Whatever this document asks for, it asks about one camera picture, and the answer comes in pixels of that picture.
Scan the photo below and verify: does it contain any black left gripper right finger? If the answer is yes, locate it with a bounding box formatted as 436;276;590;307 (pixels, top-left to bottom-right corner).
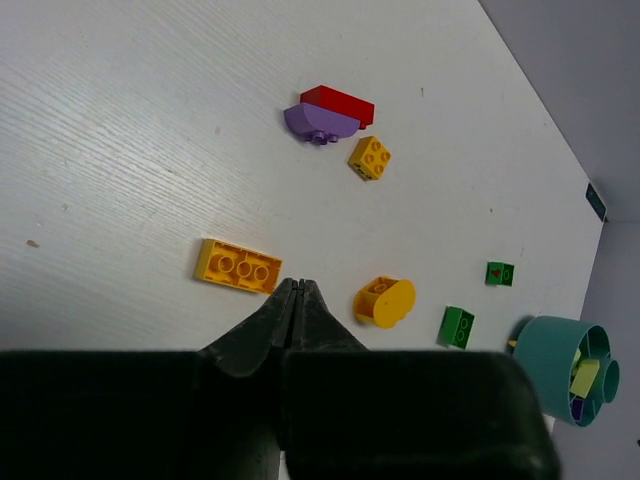
282;280;560;479

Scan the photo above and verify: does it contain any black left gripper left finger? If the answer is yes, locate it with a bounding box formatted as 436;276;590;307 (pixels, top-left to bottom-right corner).
1;279;299;479

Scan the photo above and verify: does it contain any green rectangular lego brick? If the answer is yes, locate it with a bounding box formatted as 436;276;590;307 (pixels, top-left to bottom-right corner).
438;306;475;350

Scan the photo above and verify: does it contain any lime curved lego brick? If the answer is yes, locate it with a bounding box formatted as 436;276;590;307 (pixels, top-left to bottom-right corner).
569;358;600;399

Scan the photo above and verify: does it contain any lilac arched lego brick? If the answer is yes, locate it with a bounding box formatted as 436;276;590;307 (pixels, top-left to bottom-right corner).
283;103;360;145

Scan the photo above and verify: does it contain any long red lego brick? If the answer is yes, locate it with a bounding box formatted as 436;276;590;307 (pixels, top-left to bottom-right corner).
300;85;375;130

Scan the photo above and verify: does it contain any purple curved lego brick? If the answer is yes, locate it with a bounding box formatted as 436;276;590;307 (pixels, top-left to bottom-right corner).
570;396;585;424

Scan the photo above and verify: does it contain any yellow oval lego brick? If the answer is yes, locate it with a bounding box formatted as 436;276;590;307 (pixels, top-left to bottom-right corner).
353;276;416;329

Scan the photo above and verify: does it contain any yellow long lego brick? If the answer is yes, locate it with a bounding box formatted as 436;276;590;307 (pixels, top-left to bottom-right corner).
193;239;282;295

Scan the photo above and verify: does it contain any green lego with heart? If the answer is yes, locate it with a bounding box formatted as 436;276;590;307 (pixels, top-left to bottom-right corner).
485;261;515;287

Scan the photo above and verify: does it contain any teal round divided container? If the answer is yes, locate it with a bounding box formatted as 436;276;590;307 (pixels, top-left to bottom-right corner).
510;316;620;428

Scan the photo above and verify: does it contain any small yellow square lego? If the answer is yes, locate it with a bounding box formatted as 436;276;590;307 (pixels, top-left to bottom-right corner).
348;136;392;181

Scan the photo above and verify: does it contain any blue label sticker right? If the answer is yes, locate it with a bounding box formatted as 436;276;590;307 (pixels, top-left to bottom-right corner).
585;183;607;223

